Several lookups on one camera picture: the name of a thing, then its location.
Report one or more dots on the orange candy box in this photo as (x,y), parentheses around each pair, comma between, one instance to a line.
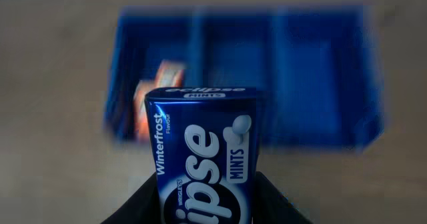
(168,75)
(141,112)

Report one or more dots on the blue tray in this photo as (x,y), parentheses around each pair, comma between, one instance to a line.
(300,77)

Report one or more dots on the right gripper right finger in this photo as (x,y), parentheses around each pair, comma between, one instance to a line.
(277,204)

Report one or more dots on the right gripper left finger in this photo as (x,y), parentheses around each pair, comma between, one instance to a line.
(136,207)

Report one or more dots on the blue candy pack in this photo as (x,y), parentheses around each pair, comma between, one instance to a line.
(207,157)

